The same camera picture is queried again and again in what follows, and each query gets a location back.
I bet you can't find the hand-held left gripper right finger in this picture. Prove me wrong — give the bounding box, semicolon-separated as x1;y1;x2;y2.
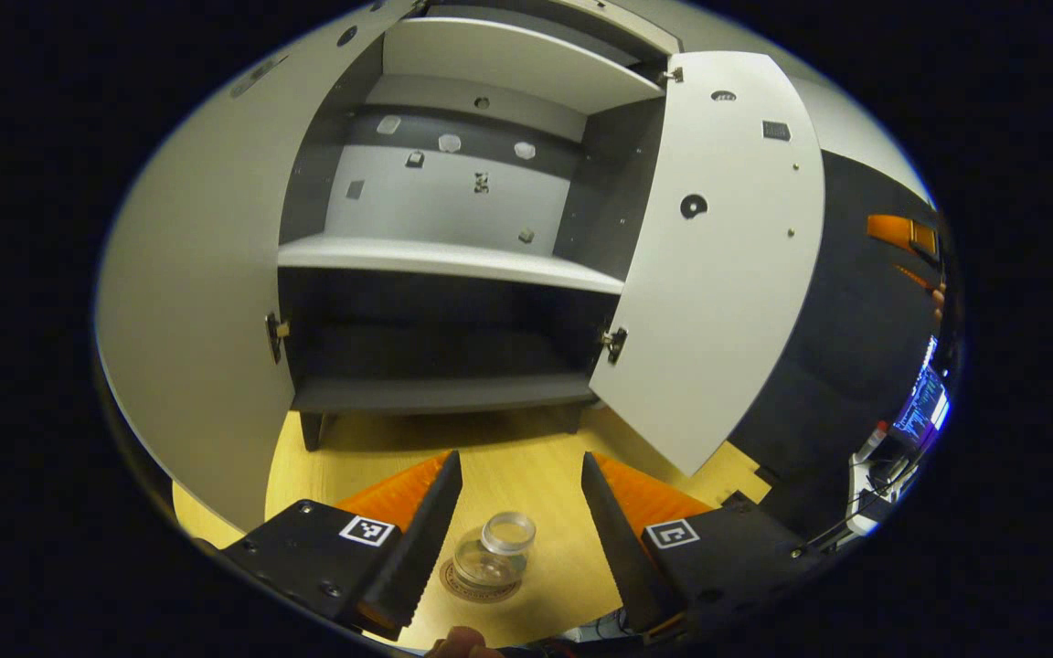
581;451;824;641

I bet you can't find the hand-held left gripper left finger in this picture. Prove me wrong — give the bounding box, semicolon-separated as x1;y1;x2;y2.
220;450;463;641

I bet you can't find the round brown coaster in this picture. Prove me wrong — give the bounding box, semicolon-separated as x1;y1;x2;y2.
439;556;525;604

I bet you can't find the clear glass bottle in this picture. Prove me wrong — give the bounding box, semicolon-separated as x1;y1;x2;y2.
452;511;537;589

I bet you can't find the white bottle with red cap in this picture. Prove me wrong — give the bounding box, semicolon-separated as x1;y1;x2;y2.
854;420;888;462

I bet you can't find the white and grey cabinet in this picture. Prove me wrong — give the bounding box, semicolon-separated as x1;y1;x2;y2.
275;0;685;453

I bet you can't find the black backdrop cloth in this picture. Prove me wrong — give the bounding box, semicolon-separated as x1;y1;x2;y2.
728;151;948;540

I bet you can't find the computer monitor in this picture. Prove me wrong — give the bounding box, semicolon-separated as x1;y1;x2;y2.
892;336;952;449

